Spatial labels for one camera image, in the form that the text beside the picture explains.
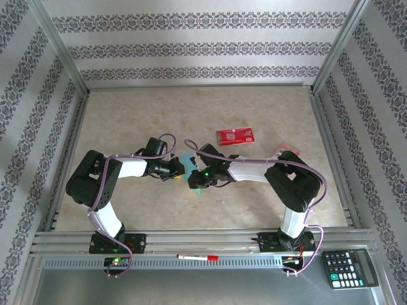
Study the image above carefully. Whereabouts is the black desk calculator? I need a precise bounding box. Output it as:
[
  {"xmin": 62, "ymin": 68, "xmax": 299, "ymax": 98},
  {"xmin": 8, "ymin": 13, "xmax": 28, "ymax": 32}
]
[{"xmin": 321, "ymin": 249, "xmax": 380, "ymax": 290}]

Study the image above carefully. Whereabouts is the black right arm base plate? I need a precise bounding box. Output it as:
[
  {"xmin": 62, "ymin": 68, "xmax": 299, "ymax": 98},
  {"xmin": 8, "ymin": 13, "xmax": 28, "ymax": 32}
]
[{"xmin": 258, "ymin": 231, "xmax": 317, "ymax": 254}]

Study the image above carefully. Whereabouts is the aluminium mounting rail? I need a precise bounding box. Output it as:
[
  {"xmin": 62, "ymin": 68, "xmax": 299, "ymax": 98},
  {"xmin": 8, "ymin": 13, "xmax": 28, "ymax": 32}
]
[{"xmin": 30, "ymin": 228, "xmax": 376, "ymax": 255}]

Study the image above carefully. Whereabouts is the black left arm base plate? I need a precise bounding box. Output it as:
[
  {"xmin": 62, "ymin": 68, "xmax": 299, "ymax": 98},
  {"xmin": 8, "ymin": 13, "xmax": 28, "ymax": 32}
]
[{"xmin": 88, "ymin": 233, "xmax": 147, "ymax": 254}]

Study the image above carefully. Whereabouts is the red flat packet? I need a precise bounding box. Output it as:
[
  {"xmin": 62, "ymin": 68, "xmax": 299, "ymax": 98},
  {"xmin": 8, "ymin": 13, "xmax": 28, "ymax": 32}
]
[{"xmin": 216, "ymin": 126, "xmax": 256, "ymax": 147}]

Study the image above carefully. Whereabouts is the white red marker pen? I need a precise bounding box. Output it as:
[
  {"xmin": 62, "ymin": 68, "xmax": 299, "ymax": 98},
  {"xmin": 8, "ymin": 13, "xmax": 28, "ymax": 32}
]
[{"xmin": 176, "ymin": 253, "xmax": 219, "ymax": 262}]

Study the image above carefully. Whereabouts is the red white blister pack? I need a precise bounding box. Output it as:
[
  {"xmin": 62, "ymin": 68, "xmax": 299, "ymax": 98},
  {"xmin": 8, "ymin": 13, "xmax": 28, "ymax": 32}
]
[{"xmin": 278, "ymin": 143, "xmax": 301, "ymax": 157}]

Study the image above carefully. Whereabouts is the light blue paper sheet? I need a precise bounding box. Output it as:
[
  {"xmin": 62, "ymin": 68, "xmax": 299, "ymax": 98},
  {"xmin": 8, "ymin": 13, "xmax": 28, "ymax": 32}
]
[{"xmin": 181, "ymin": 152, "xmax": 207, "ymax": 198}]

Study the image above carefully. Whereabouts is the aluminium side frame rail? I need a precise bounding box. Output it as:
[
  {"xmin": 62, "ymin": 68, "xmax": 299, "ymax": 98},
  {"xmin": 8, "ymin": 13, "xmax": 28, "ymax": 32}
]
[
  {"xmin": 310, "ymin": 90, "xmax": 362, "ymax": 228},
  {"xmin": 43, "ymin": 91, "xmax": 90, "ymax": 231}
]

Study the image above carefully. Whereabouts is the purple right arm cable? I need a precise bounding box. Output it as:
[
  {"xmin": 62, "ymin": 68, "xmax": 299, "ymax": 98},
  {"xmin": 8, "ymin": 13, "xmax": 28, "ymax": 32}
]
[{"xmin": 184, "ymin": 139, "xmax": 328, "ymax": 276}]

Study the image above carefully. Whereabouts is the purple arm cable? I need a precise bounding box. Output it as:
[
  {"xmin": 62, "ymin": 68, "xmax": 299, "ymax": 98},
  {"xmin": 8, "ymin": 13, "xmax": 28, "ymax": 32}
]
[
  {"xmin": 184, "ymin": 139, "xmax": 328, "ymax": 276},
  {"xmin": 87, "ymin": 133, "xmax": 178, "ymax": 279}
]

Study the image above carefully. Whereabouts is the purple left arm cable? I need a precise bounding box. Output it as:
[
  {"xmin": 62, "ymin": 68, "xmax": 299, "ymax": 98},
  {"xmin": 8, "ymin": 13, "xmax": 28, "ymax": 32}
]
[{"xmin": 87, "ymin": 133, "xmax": 178, "ymax": 279}]

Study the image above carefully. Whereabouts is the grey slotted cable duct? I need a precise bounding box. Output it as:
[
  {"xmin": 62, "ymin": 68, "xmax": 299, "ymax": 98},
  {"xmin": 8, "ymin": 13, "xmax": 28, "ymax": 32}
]
[{"xmin": 43, "ymin": 257, "xmax": 284, "ymax": 270}]

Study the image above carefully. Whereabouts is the aluminium frame post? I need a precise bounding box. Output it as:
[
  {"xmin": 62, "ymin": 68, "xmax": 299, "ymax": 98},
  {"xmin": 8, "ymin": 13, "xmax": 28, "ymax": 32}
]
[
  {"xmin": 310, "ymin": 0, "xmax": 371, "ymax": 95},
  {"xmin": 27, "ymin": 0, "xmax": 90, "ymax": 96}
]

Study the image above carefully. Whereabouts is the aluminium back frame bar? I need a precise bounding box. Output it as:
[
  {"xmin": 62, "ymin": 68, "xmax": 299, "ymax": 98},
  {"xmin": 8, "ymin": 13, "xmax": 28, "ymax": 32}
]
[{"xmin": 85, "ymin": 83, "xmax": 314, "ymax": 93}]

